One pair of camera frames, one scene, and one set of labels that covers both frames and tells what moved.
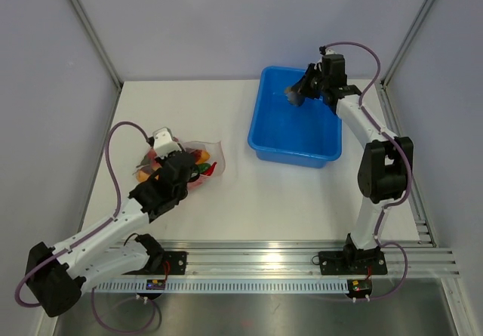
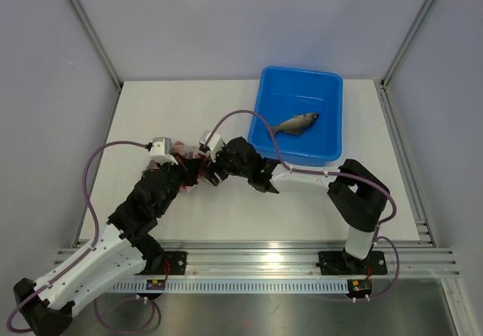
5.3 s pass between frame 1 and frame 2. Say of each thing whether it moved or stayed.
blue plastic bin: stayed
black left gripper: stayed
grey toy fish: moved
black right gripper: moved
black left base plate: stayed
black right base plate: stayed
